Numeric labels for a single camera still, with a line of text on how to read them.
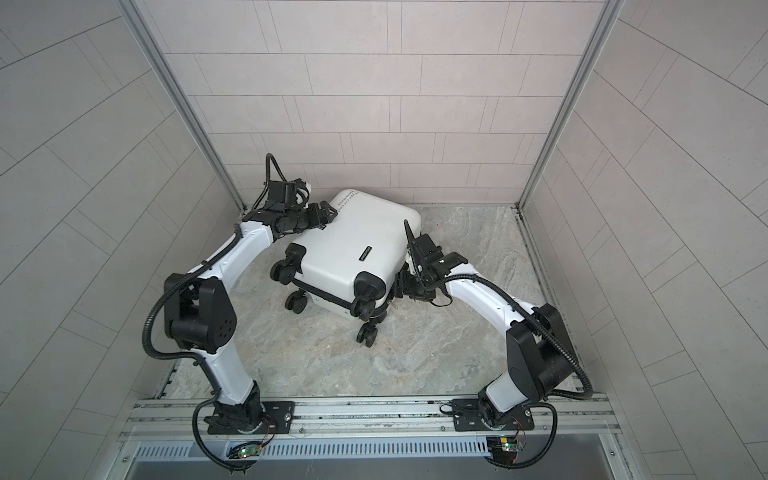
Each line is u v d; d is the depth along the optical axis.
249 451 0.64
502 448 0.68
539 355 0.42
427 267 0.65
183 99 0.86
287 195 0.71
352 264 0.76
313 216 0.79
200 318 0.47
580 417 0.72
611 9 0.71
